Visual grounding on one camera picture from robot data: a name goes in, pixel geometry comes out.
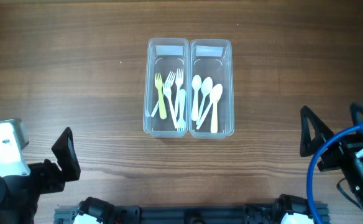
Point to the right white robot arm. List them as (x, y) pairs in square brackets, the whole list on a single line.
[(351, 167)]

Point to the white plastic fork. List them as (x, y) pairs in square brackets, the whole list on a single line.
[(179, 82), (168, 93), (170, 78)]

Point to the light blue plastic fork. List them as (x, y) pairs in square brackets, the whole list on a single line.
[(181, 121)]

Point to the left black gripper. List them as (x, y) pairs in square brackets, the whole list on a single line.
[(49, 175)]

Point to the clear plastic container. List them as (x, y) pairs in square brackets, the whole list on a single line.
[(212, 58), (164, 55)]

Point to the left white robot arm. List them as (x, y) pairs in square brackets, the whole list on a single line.
[(19, 194)]

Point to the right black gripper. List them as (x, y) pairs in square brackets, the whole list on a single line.
[(335, 150)]

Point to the white plastic spoon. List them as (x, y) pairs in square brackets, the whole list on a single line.
[(196, 85), (214, 95), (206, 88)]

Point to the left clear plastic container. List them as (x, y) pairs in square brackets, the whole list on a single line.
[(164, 55)]

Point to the yellow plastic spoon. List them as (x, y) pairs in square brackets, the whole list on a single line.
[(214, 118)]

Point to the black aluminium base frame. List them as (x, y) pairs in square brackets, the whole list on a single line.
[(285, 209)]

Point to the yellow plastic fork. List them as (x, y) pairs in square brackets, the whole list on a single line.
[(159, 85)]

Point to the right clear plastic container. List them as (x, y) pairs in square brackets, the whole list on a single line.
[(212, 58)]

